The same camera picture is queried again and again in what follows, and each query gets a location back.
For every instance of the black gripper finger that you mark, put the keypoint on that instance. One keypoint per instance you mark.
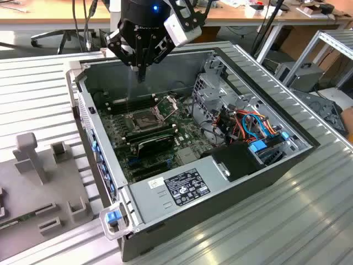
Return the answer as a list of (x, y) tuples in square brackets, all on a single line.
[(162, 48), (118, 45)]

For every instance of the CPU socket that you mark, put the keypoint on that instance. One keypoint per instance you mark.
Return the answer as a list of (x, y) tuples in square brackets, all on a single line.
[(143, 121)]

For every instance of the office chair base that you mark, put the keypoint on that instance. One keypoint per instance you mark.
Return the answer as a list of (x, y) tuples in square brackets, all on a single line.
[(66, 36)]

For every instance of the black RAM slot bank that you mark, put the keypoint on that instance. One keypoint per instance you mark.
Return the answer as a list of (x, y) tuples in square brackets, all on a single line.
[(149, 132), (138, 102)]

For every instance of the silver metal drive cage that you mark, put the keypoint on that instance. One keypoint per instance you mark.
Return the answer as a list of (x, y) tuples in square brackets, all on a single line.
[(223, 92)]

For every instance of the green motherboard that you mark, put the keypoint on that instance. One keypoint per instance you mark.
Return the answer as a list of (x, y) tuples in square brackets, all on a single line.
[(182, 129)]

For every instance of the black graphics card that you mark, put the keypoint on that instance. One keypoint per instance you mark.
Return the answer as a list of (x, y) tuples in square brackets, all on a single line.
[(154, 145)]

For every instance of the white box red label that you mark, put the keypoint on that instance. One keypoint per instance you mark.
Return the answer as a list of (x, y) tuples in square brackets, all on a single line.
[(252, 11)]

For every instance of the silver chipset heatsink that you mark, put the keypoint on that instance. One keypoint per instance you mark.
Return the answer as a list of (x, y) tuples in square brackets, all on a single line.
[(187, 157)]

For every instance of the black tripod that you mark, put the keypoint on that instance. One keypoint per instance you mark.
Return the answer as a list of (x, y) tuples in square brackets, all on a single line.
[(272, 16)]

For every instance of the black expansion slot bank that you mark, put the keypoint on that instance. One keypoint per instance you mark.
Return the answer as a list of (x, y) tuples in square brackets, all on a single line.
[(149, 168)]

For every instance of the large brown cardboard box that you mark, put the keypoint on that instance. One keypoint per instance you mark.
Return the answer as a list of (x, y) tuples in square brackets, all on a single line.
[(296, 38)]

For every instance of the hard disk in blue carrier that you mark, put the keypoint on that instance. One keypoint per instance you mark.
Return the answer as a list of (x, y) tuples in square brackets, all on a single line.
[(257, 146)]

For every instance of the grey power supply with label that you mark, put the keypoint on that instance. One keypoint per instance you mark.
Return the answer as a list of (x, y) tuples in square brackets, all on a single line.
[(154, 201)]

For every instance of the brown cardboard tray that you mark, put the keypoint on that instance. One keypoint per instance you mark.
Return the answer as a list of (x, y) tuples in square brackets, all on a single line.
[(311, 11)]

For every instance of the grey parts rack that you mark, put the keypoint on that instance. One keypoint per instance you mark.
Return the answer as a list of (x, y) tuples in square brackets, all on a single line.
[(27, 187)]

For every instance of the open black PC case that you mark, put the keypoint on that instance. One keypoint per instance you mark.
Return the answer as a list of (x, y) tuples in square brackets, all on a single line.
[(220, 209)]

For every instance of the blue case latch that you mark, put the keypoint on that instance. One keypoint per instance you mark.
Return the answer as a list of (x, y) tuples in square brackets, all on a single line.
[(113, 217)]

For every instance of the dark plastic case panel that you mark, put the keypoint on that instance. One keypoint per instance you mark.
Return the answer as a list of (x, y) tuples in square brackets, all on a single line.
[(325, 110)]

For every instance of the small brown cardboard box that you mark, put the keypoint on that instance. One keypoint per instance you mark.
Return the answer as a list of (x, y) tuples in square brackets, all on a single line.
[(348, 118)]

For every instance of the green RAM stick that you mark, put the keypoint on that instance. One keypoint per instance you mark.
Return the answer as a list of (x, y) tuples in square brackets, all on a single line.
[(13, 222)]

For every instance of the silver camera on black bracket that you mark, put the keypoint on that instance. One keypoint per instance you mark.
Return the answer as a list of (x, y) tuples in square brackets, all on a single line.
[(182, 30)]

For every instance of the wooden desk white frame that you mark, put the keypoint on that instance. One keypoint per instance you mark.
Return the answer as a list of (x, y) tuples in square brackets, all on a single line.
[(289, 15), (16, 15)]

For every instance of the aluminium profile frame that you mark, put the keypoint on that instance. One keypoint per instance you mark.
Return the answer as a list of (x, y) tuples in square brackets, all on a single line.
[(339, 41)]

